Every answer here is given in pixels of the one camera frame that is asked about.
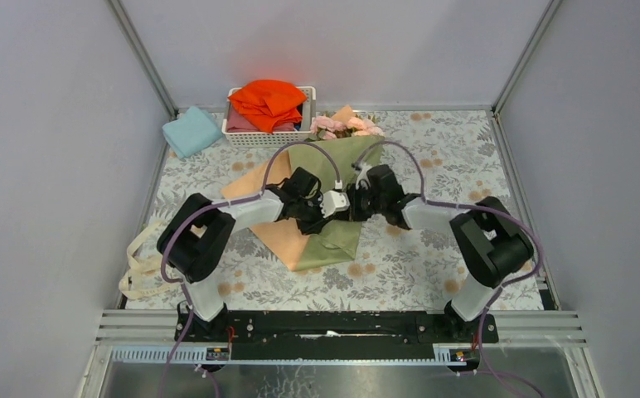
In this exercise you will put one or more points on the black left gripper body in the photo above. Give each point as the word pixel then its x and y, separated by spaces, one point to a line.
pixel 309 222

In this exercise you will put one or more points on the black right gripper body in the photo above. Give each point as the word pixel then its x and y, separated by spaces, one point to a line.
pixel 356 207

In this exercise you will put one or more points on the green and orange wrapping paper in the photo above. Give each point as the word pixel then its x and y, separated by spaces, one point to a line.
pixel 338 241

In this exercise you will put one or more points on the pink fake flower stem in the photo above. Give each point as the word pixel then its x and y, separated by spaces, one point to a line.
pixel 356 123
pixel 323 123
pixel 329 135
pixel 372 131

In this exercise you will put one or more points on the cream ribbon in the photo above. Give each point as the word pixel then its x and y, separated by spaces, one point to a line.
pixel 141 269

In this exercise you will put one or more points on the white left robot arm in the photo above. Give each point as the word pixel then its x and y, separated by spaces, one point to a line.
pixel 195 239

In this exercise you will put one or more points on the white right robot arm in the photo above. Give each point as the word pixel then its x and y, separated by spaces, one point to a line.
pixel 492 243

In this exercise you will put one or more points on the white plastic basket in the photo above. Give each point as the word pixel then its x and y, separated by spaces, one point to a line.
pixel 257 139

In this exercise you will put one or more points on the floral patterned table mat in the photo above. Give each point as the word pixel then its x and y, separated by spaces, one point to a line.
pixel 451 154

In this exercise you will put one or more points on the pink cloth in basket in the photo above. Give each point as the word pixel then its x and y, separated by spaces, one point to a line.
pixel 237 123

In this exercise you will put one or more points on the orange cloth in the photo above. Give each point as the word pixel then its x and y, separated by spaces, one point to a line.
pixel 267 103

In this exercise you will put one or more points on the light blue folded towel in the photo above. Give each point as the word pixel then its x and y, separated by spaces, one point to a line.
pixel 194 131

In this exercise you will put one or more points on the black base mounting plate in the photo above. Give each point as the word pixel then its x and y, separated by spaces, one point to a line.
pixel 324 335

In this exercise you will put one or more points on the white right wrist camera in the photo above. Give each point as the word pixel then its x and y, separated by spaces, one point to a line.
pixel 362 181

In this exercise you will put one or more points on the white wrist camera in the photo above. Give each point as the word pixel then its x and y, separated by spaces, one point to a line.
pixel 362 181
pixel 333 202

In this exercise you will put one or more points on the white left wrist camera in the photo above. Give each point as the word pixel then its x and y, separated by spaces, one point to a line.
pixel 333 202

